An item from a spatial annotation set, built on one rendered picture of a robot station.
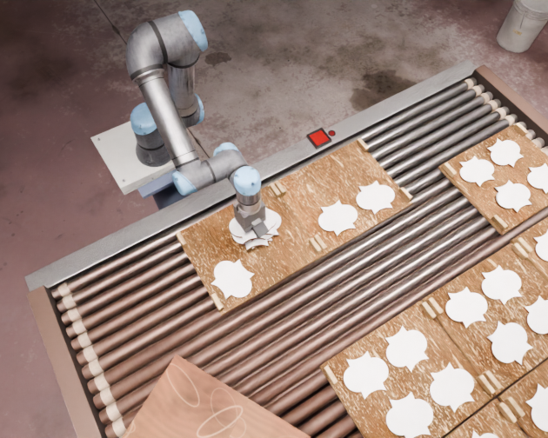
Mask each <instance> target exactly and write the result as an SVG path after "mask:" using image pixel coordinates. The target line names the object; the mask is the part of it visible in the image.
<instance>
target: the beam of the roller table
mask: <svg viewBox="0 0 548 438"><path fill-rule="evenodd" d="M476 68H477V67H476V66H475V65H474V64H473V63H472V62H471V61H469V60H468V59H467V60H465V61H463V62H462V63H459V64H457V65H455V66H452V67H450V68H449V69H447V70H444V71H442V72H440V73H438V74H436V75H435V76H432V77H430V78H428V79H426V80H424V81H423V82H421V83H418V84H416V85H414V86H412V87H410V88H409V89H407V90H403V91H401V92H399V93H397V94H396V95H394V96H391V97H389V98H387V99H385V100H383V101H382V102H380V103H377V104H375V105H373V106H371V107H370V108H368V109H365V110H363V111H361V112H359V113H357V114H355V115H353V116H350V117H348V118H346V119H344V120H343V121H341V122H339V123H336V124H334V125H332V126H330V127H329V128H327V129H325V130H324V131H325V132H326V133H327V134H328V132H329V131H330V130H334V131H335V132H336V135H335V136H329V137H330V138H331V139H332V141H331V143H328V144H326V145H325V146H323V147H321V148H319V149H315V147H314V146H313V145H312V144H311V142H310V141H309V140H308V138H305V139H304V140H302V141H300V142H298V143H295V144H293V145H291V146H290V147H288V148H286V149H283V150H281V151H279V152H277V153H276V154H274V155H272V156H269V157H267V158H265V159H264V160H261V161H259V162H257V163H254V164H252V165H251V166H250V167H252V168H253V169H256V170H257V172H258V173H259V175H260V179H261V184H262V183H265V182H267V181H269V180H270V179H272V178H274V177H276V176H279V175H281V174H283V173H284V172H286V171H288V170H290V169H292V168H294V167H296V166H298V165H299V164H301V163H304V162H306V161H308V160H310V159H312V158H313V157H315V156H318V155H320V154H322V153H324V152H325V151H327V150H329V149H332V148H334V147H336V146H338V145H339V144H341V143H344V142H346V141H348V140H350V139H352V138H353V137H355V136H357V135H359V134H361V133H363V132H365V131H366V130H368V129H371V128H373V127H375V126H377V125H379V124H380V123H383V122H385V121H387V120H389V119H391V118H393V117H394V116H397V115H399V114H401V113H403V112H405V111H407V110H409V109H411V108H413V107H415V106H417V105H419V104H420V103H422V102H424V101H426V100H428V99H430V98H432V97H434V96H436V95H438V94H440V93H442V92H444V91H446V90H448V89H450V88H452V87H454V86H456V85H458V84H460V83H462V82H463V81H464V80H466V79H470V77H471V74H472V73H473V71H474V70H475V69H476ZM236 196H237V195H236V191H235V189H234V188H233V186H232V185H231V183H230V181H229V180H228V178H226V179H224V180H222V181H220V182H216V183H214V184H212V185H210V186H208V187H206V188H204V189H201V190H199V191H198V192H196V193H194V194H192V195H190V196H187V197H185V198H184V199H182V200H180V201H178V202H175V203H173V204H172V205H170V206H168V207H165V208H163V209H160V210H159V211H157V212H155V213H153V214H151V215H149V216H146V217H145V218H143V219H141V220H139V221H137V222H134V223H132V224H131V225H129V226H127V227H125V228H123V229H120V230H118V231H116V232H114V233H112V234H110V235H108V236H106V237H104V238H102V239H100V240H98V241H96V242H94V243H92V244H90V245H88V246H86V247H84V248H82V249H80V250H78V251H76V252H74V253H72V254H69V255H67V256H65V257H63V258H61V259H59V260H57V261H55V262H53V263H51V264H49V265H47V266H45V267H43V268H41V269H39V270H37V271H35V272H33V273H31V274H29V275H27V276H25V277H24V278H25V281H26V283H27V286H28V288H29V291H30V292H31V291H32V290H34V289H37V288H39V287H41V286H43V285H44V286H45V287H46V288H48V289H50V290H53V289H55V288H57V287H58V285H60V284H62V283H64V282H69V281H71V280H73V279H75V278H77V277H79V276H81V275H83V274H85V273H87V272H89V271H91V270H93V269H95V268H97V267H98V266H100V265H102V264H104V263H106V262H108V261H110V260H112V259H114V258H116V257H118V256H120V255H122V254H124V253H126V252H128V251H130V250H132V249H134V248H136V247H138V246H140V245H142V244H144V243H146V242H148V241H150V240H152V239H154V238H156V237H158V236H160V235H162V234H163V233H165V232H167V231H169V230H171V229H174V228H175V227H177V226H179V225H181V224H183V223H185V222H188V221H189V220H191V219H193V218H195V217H197V216H200V215H202V214H203V213H205V212H207V211H209V210H211V209H214V208H216V207H217V206H219V205H221V204H223V203H225V202H227V201H229V200H230V199H232V198H234V197H236Z"/></svg>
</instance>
